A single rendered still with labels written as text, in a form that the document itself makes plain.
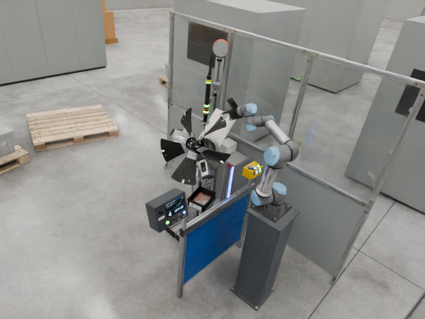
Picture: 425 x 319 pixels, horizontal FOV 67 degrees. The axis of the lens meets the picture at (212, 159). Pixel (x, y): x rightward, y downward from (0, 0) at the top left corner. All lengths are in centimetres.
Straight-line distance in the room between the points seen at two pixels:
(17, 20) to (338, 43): 666
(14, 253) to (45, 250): 28
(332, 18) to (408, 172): 453
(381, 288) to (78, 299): 288
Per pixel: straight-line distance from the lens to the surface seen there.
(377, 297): 373
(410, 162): 479
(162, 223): 216
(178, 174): 282
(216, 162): 267
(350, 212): 310
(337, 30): 828
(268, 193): 230
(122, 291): 324
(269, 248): 260
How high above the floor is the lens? 265
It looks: 33 degrees down
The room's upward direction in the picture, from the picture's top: 6 degrees clockwise
